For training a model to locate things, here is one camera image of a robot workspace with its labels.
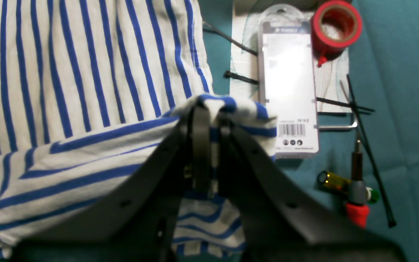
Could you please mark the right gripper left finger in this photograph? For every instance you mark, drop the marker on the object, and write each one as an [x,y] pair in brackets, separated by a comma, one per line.
[135,222]

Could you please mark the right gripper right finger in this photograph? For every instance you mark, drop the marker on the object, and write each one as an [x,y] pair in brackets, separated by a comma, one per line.
[282,223]

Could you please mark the blue white striped T-shirt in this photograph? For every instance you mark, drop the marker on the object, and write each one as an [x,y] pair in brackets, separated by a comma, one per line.
[88,90]

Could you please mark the small yellow green battery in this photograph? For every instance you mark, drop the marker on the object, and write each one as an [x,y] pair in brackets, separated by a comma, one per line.
[339,185]

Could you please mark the teal table cloth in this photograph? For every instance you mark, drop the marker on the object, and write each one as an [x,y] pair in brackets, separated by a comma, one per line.
[384,73]

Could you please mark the white blister pack box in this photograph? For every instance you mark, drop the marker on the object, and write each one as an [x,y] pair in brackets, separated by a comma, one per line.
[286,78]

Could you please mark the red tape roll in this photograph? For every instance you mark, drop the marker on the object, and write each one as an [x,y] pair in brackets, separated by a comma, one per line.
[335,26]

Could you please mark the red handled screwdriver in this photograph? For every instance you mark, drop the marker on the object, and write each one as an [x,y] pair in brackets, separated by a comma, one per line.
[356,206]

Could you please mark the black cable tie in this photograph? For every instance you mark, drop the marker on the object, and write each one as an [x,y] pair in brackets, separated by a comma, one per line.
[391,221]

